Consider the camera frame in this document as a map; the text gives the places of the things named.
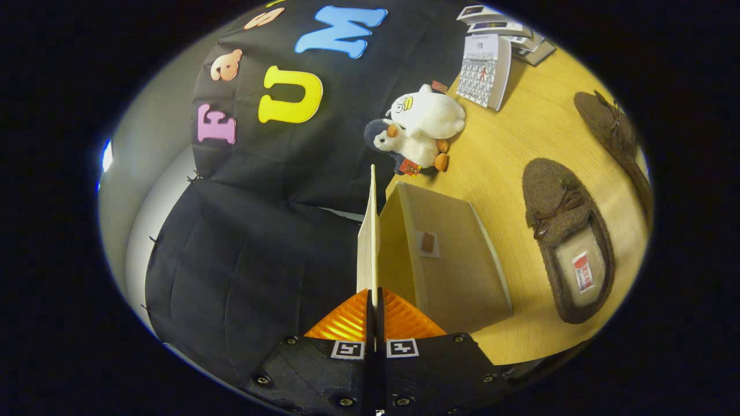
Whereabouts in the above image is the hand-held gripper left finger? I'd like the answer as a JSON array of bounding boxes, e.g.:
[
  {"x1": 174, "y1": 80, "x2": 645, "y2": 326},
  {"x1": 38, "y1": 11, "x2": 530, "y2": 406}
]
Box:
[{"x1": 243, "y1": 289, "x2": 376, "y2": 416}]

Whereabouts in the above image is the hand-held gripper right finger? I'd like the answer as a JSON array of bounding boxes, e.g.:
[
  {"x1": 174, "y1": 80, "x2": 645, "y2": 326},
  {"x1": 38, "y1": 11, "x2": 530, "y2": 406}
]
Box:
[{"x1": 377, "y1": 287, "x2": 515, "y2": 416}]

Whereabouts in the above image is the beige fabric storage box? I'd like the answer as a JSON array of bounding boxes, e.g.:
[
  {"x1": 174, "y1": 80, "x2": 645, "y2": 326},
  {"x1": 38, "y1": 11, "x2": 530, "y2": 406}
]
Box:
[{"x1": 356, "y1": 165, "x2": 514, "y2": 335}]

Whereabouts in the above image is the brown fuzzy slipper shoe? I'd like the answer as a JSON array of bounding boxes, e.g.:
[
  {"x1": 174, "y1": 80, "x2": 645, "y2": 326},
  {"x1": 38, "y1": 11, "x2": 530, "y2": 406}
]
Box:
[
  {"x1": 521, "y1": 158, "x2": 616, "y2": 325},
  {"x1": 573, "y1": 90, "x2": 654, "y2": 232}
]

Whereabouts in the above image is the grey penguin plush toy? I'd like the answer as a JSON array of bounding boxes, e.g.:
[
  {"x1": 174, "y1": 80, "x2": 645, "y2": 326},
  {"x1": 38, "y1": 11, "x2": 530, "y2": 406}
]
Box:
[{"x1": 364, "y1": 118, "x2": 450, "y2": 177}]

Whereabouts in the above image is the white duck plush toy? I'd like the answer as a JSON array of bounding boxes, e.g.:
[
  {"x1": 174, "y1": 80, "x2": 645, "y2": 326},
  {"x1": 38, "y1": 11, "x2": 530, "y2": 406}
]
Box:
[{"x1": 386, "y1": 81, "x2": 467, "y2": 140}]

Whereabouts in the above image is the patterned cover book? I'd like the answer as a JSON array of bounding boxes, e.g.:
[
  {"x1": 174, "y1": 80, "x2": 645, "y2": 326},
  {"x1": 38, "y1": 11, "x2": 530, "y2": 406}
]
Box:
[{"x1": 456, "y1": 33, "x2": 512, "y2": 112}]

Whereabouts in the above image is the dark cover book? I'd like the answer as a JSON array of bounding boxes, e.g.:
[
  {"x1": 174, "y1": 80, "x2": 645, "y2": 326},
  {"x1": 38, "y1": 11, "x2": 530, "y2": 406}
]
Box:
[{"x1": 517, "y1": 39, "x2": 557, "y2": 67}]

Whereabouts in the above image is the plain white book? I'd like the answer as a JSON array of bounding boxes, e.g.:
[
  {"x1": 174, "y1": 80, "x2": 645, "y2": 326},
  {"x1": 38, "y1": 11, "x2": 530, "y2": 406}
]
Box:
[{"x1": 509, "y1": 32, "x2": 545, "y2": 54}]

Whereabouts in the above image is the white book with blue picture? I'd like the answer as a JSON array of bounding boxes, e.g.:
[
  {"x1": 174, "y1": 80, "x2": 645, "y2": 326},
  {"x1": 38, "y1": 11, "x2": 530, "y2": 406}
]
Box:
[{"x1": 467, "y1": 21, "x2": 532, "y2": 40}]

